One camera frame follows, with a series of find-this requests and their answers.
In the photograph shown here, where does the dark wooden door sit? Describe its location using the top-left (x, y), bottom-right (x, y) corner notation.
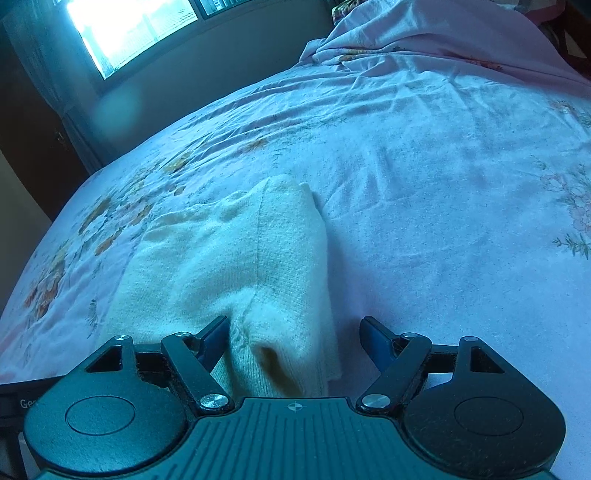
top-left (0, 69), bottom-right (88, 222)

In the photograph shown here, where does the white knit sweater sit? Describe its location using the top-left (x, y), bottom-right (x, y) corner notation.
top-left (95, 175), bottom-right (342, 398)

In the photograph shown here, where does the window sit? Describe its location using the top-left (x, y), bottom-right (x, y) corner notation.
top-left (51, 0), bottom-right (333, 83)

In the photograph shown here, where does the colourful printed pillow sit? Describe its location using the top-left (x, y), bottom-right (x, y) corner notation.
top-left (331, 0), bottom-right (370, 21)

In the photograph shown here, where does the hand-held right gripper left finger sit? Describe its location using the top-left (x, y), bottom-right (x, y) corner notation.
top-left (85, 316), bottom-right (235, 413)

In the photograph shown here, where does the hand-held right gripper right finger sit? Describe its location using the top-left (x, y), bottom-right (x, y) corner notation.
top-left (358, 316), bottom-right (506, 411)

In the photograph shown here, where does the grey window curtain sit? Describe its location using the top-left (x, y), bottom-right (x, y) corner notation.
top-left (0, 0), bottom-right (118, 171)

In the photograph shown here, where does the dark wooden bed frame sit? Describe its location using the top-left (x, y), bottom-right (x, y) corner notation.
top-left (531, 0), bottom-right (591, 70)

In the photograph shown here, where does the floral pink bed sheet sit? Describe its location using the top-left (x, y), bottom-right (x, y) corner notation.
top-left (0, 0), bottom-right (591, 480)

